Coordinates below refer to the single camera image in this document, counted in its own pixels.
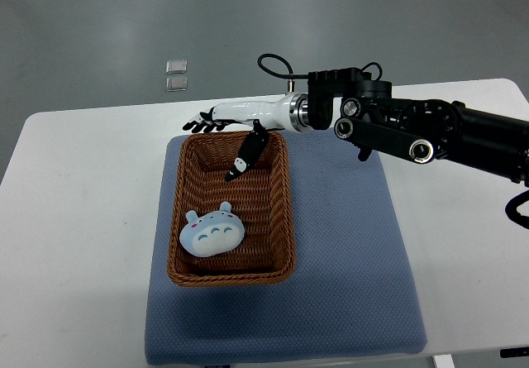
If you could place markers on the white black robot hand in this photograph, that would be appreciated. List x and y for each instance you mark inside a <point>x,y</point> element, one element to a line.
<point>288,113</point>

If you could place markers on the blue fabric mat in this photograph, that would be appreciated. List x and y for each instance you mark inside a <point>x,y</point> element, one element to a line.
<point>352,291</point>

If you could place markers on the blue plush toy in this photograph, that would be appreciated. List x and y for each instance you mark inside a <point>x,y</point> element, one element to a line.
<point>213,233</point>

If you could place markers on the black table controller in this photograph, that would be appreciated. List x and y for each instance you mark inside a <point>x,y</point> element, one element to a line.
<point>515,352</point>

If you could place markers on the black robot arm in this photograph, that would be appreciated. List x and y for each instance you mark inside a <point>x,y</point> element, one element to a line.
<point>362,111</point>

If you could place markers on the upper metal floor plate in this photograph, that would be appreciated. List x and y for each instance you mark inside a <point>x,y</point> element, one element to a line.
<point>176,66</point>

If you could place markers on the brown wicker basket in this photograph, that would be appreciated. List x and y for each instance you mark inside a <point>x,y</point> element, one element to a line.
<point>260,198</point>

